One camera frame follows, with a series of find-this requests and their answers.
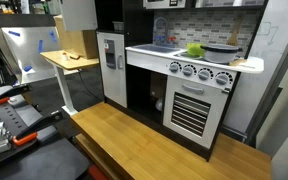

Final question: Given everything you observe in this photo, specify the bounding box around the grey toy pot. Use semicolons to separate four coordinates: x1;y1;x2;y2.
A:
200;43;244;65

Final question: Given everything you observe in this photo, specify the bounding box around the brown cardboard box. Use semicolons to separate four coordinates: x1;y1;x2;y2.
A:
53;14;99;60

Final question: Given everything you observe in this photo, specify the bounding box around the white cabinet door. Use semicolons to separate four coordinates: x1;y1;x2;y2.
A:
59;0;99;33

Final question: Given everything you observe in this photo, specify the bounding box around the wooden spatula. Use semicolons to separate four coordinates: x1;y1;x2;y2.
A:
226;14;245;47

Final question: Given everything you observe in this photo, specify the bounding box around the white toy oven door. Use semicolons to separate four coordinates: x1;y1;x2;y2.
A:
162;75;231;150

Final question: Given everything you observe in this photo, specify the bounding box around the white round object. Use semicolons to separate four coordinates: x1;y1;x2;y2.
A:
155;97;164;112

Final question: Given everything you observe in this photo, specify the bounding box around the wooden desk with white leg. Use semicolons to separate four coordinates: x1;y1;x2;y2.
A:
39;49;100;117

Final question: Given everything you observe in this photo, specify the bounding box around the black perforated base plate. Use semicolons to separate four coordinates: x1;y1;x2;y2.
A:
0;85;92;180

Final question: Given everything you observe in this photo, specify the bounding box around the black cable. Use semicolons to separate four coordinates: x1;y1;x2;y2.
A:
77;71;104;103

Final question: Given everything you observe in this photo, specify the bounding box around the black white toy kitchen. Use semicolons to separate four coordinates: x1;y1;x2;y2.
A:
93;0;269;163

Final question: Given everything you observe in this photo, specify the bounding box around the large whiteboard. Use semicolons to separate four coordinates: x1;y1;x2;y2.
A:
221;0;288;135

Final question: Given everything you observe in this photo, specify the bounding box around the grey toy faucet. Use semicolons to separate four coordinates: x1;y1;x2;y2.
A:
153;16;170;47

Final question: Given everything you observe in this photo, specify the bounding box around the small grey container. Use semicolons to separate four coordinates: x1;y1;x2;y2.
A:
111;20;125;32

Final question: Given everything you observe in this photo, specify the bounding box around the red object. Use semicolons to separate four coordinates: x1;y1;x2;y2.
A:
88;163;109;180

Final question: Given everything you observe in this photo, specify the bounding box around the black orange spring clamp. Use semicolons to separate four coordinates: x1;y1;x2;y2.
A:
0;83;32;107
11;110;65;147

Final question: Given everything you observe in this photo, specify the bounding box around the grey stove knob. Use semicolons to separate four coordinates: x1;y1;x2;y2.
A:
182;64;197;77
214;71;234;86
168;61;182;74
197;67;214;81

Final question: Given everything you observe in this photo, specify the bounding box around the white toy fridge door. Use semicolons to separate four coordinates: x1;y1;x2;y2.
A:
96;31;129;109

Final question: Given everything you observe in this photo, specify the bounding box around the white board panel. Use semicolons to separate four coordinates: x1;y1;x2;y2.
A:
0;26;80;85

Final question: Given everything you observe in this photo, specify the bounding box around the green toy vegetable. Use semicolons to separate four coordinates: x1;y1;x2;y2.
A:
186;42;206;58

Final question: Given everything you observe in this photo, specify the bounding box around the wooden spoon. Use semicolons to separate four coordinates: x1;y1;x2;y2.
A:
228;58;249;67

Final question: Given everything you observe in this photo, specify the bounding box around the toy microwave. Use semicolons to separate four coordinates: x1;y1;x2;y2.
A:
142;0;187;10

